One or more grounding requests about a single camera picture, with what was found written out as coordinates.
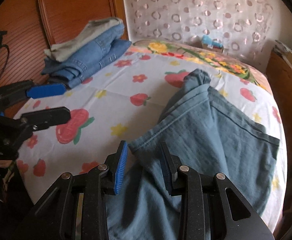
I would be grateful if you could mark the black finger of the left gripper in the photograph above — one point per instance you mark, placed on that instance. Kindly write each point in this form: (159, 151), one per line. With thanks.
(43, 119)

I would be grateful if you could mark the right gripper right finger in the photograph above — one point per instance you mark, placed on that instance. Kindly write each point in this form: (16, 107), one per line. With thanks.
(211, 206)

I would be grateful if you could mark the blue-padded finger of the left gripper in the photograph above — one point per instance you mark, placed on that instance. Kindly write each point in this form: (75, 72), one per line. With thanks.
(44, 91)

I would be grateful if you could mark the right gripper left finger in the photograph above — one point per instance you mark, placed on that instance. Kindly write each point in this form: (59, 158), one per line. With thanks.
(56, 210)

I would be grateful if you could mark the teal green pants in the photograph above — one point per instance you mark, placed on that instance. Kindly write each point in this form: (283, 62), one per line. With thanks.
(208, 134)

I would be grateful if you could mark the person's left hand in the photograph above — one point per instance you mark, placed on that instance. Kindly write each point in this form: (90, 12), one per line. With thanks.
(5, 163)

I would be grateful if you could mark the brown wooden wardrobe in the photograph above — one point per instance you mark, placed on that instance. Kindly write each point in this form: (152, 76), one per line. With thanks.
(34, 25)

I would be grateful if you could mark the floral bed sheet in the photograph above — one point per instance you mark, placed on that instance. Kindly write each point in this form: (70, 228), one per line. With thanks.
(125, 99)

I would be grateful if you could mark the folded blue jeans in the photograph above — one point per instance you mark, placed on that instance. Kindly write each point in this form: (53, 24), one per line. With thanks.
(98, 53)

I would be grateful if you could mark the folded grey-beige garment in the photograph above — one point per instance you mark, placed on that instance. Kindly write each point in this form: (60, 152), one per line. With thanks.
(62, 51)

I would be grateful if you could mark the wooden side cabinet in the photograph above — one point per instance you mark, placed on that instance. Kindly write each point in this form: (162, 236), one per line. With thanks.
(279, 75)

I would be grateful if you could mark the pink circle-pattern curtain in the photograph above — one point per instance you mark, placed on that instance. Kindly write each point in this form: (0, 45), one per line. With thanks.
(244, 28)

